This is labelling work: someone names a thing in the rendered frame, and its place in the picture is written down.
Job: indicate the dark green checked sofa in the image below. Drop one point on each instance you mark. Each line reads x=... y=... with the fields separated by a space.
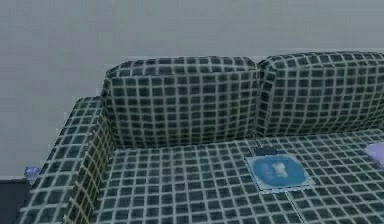
x=186 y=106

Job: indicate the blue and white flat square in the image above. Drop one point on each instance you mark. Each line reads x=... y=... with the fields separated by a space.
x=278 y=170

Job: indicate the small blue-white object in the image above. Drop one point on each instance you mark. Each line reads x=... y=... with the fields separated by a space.
x=31 y=172

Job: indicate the pale lilac object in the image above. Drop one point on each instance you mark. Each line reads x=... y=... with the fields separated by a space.
x=376 y=152

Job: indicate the black side table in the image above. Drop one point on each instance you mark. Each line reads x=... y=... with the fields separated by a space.
x=13 y=200

